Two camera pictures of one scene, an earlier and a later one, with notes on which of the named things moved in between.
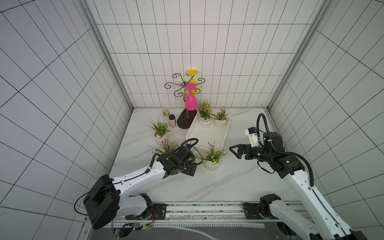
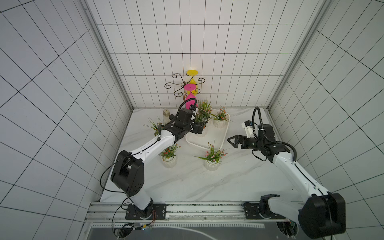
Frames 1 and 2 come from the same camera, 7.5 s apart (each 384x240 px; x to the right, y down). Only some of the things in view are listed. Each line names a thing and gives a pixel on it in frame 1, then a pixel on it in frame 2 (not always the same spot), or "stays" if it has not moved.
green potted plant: (194, 158) to (203, 114)
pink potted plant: (213, 157) stays
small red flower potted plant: (220, 121) stays
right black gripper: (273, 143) to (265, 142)
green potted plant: (204, 109) stays
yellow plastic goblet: (193, 72) stays
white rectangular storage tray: (203, 135) stays
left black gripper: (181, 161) to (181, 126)
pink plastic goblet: (191, 100) stays
